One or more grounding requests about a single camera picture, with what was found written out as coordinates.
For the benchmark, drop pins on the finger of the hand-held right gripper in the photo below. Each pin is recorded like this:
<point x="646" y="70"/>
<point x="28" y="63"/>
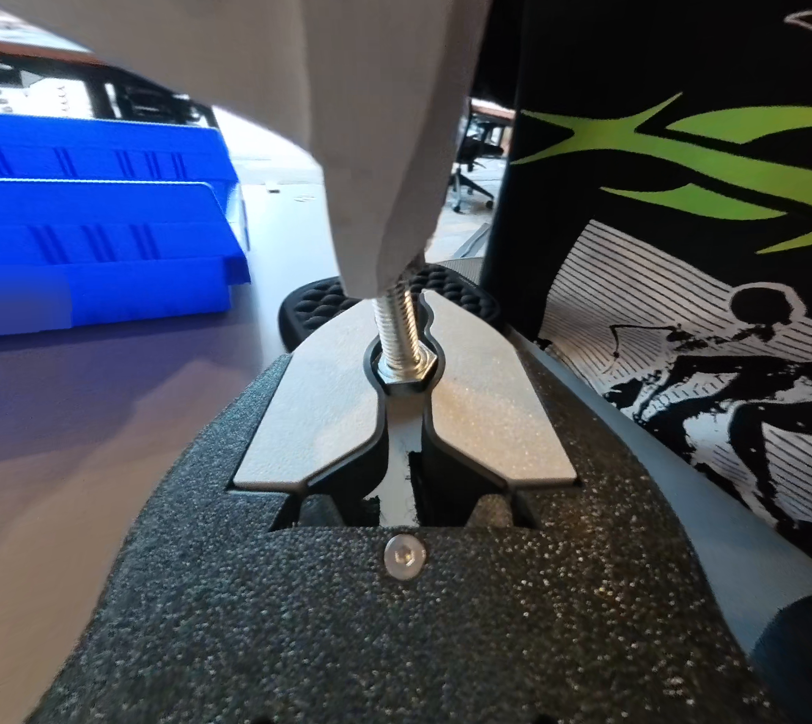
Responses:
<point x="285" y="26"/>

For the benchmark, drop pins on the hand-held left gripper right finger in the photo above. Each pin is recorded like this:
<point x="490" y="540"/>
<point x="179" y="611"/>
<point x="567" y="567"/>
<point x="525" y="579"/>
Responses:
<point x="495" y="413"/>

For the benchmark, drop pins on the black office chair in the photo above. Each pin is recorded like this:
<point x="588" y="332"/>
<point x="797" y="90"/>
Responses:
<point x="472" y="149"/>

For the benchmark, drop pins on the silver hex bolt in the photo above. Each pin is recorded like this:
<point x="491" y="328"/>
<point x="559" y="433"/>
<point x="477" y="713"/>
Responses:
<point x="396" y="330"/>

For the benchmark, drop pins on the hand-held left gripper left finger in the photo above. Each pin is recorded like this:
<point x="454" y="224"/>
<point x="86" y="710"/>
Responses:
<point x="304" y="413"/>

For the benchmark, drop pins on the blue plastic bin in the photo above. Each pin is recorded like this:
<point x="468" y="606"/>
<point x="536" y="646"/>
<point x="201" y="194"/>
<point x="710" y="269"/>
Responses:
<point x="127" y="267"/>

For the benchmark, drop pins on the silver hex nut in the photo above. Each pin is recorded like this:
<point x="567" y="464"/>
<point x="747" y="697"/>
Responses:
<point x="406" y="386"/>

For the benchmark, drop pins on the long wooden office desk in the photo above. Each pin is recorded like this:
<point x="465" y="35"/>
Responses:
<point x="76" y="83"/>

